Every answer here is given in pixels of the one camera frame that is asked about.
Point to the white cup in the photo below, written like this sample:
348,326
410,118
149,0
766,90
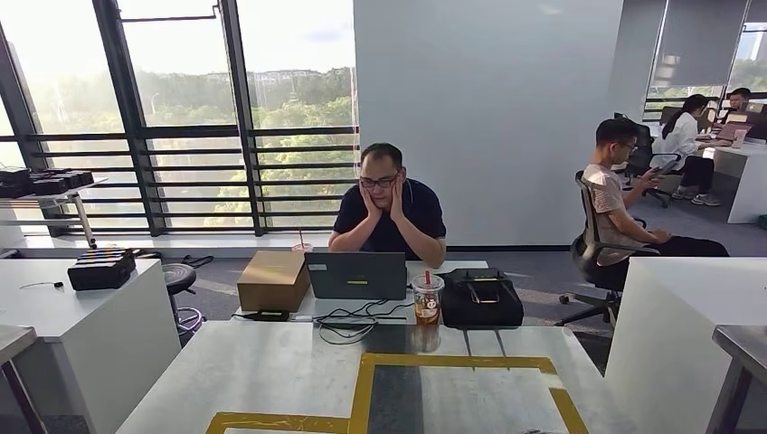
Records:
740,139

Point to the plastic drink cup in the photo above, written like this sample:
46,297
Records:
301,248
426,305

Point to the white desk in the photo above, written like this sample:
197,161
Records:
749,191

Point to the black window railing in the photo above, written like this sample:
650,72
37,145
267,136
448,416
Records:
192,130

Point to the pink laptop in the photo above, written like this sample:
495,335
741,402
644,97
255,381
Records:
732,132

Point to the steel rack table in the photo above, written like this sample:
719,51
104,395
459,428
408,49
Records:
84,187

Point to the black battery case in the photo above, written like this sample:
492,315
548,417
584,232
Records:
15,184
78,178
49,187

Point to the black round stool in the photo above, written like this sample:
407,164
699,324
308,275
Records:
178,277

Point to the grey roller blind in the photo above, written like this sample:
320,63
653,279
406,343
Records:
698,45

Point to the black office chair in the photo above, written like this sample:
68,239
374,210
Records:
584,251
638,153

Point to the person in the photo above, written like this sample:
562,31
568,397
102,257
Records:
602,198
680,135
740,97
413,215

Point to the closed cardboard box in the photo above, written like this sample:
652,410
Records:
272,281

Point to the dark grey laptop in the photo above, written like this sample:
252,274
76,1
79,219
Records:
356,275

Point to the black power adapter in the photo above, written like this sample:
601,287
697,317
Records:
269,315

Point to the black equipment case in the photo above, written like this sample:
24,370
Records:
102,275

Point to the black carry bag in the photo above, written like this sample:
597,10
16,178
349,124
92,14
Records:
479,308

